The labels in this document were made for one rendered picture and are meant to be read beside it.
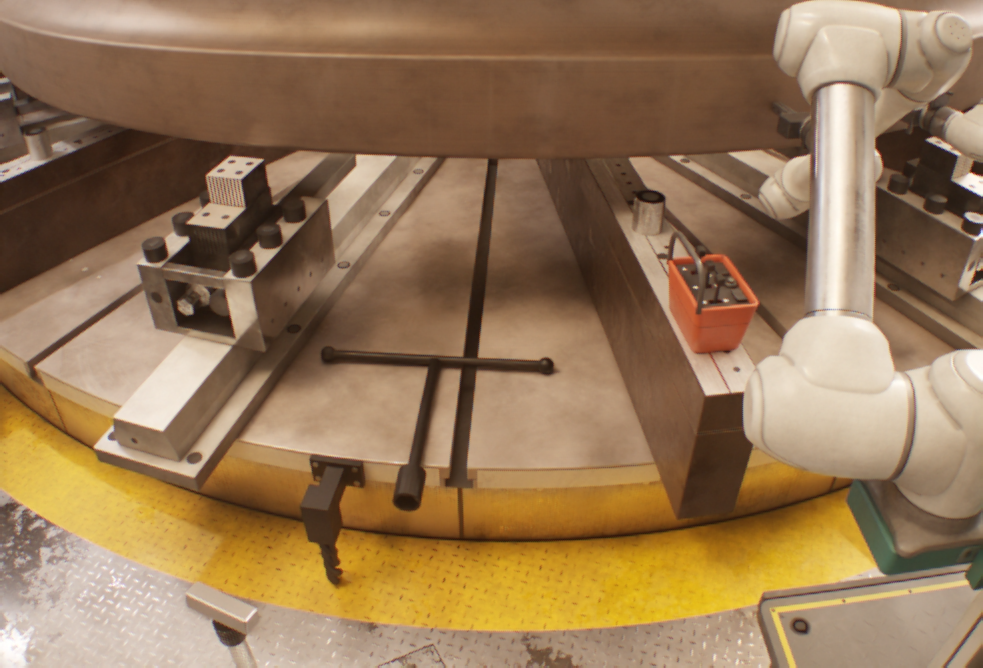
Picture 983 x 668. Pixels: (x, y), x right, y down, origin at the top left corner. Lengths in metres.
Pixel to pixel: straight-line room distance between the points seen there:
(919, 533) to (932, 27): 0.77
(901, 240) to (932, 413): 1.52
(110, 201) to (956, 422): 2.70
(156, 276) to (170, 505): 0.68
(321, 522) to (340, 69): 1.08
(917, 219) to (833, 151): 1.33
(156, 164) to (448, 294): 1.27
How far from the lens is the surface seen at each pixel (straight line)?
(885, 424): 1.11
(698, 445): 1.67
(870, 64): 1.32
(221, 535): 2.28
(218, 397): 2.06
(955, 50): 1.36
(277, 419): 2.09
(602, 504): 2.08
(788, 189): 1.81
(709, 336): 1.65
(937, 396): 1.14
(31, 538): 2.49
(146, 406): 2.00
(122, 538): 2.37
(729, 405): 1.62
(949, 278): 2.54
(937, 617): 1.86
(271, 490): 2.21
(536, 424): 2.01
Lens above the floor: 1.70
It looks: 35 degrees down
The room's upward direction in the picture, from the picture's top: straight up
